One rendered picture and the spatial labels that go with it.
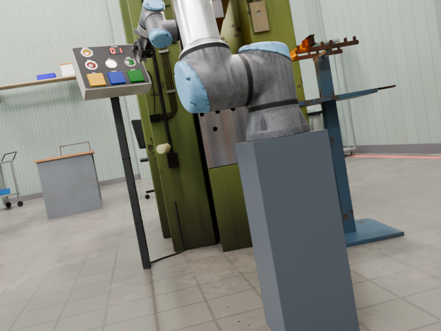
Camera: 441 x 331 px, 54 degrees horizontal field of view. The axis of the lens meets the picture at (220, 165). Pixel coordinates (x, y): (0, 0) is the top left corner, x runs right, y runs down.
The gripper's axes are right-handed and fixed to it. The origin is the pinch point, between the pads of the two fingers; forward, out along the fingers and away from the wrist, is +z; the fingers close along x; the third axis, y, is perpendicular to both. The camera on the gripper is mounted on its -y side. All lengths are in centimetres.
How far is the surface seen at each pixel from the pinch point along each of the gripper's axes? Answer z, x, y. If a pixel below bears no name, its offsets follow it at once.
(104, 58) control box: 11.0, -12.3, -13.0
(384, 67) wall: 162, 399, -101
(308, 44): -37, 66, 32
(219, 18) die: -6, 52, -20
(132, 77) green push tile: 10.3, -2.0, 2.1
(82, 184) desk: 338, 22, -112
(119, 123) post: 31.3, -9.7, 14.3
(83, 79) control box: 11.0, -25.8, -0.6
